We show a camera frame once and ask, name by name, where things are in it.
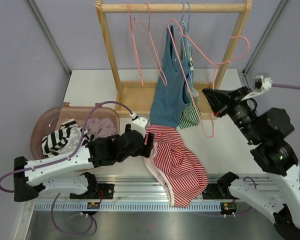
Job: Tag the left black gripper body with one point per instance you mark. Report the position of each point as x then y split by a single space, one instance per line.
141 151

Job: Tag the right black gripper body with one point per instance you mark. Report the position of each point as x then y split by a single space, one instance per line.
240 112

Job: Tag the pink tank top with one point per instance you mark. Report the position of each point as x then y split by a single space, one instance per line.
101 128

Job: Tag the red white striped tank top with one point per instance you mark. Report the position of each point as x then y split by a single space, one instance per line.
175 167

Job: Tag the black white striped tank top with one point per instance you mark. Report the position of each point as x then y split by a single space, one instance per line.
62 141

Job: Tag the pink wire hanger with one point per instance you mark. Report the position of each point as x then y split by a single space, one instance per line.
134 45
217 65
146 35

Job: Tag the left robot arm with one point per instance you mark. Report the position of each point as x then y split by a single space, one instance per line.
34 177

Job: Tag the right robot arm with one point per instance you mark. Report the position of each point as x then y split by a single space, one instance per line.
272 154

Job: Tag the green white striped tank top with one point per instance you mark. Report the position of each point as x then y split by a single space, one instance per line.
189 117

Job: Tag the blue tank top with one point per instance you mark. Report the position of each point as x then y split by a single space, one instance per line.
170 100

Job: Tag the wooden clothes rack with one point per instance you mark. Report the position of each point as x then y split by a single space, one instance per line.
139 96

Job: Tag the pink plastic basin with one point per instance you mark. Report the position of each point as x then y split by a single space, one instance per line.
52 119

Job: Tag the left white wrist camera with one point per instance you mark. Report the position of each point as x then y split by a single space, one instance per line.
139 123

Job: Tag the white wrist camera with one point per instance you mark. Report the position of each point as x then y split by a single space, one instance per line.
263 83
139 123

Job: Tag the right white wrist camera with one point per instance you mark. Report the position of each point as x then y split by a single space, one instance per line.
263 83

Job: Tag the aluminium mounting rail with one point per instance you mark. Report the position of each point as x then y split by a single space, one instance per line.
147 189

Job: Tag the blue wire hanger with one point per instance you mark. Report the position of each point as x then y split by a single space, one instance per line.
189 16
181 22

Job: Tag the white slotted cable duct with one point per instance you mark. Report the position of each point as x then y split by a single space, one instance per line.
125 206

